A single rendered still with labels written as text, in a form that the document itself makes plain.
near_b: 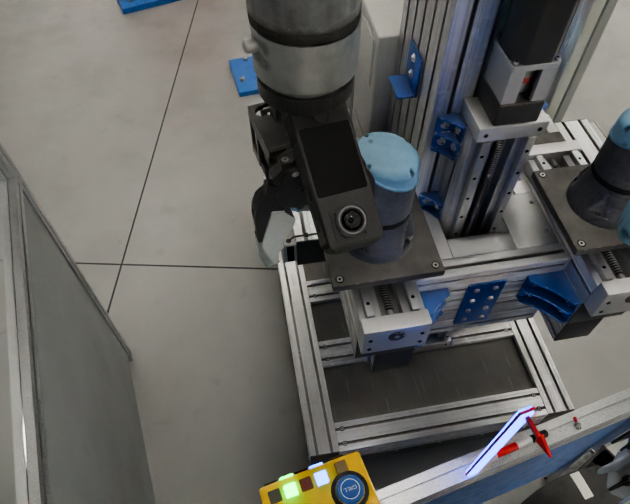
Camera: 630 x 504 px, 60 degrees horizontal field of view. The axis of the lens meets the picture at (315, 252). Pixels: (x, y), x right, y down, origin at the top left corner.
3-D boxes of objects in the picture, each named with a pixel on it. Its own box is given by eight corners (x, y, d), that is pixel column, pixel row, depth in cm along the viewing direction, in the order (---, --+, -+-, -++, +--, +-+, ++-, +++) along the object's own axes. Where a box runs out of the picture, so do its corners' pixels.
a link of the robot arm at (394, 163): (416, 226, 101) (429, 175, 90) (342, 226, 101) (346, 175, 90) (409, 178, 108) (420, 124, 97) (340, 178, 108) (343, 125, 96)
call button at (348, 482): (342, 510, 79) (342, 507, 78) (332, 482, 82) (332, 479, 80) (367, 499, 80) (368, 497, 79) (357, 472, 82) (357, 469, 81)
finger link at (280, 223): (256, 230, 58) (283, 164, 52) (274, 274, 55) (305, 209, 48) (228, 231, 56) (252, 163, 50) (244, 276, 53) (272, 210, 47)
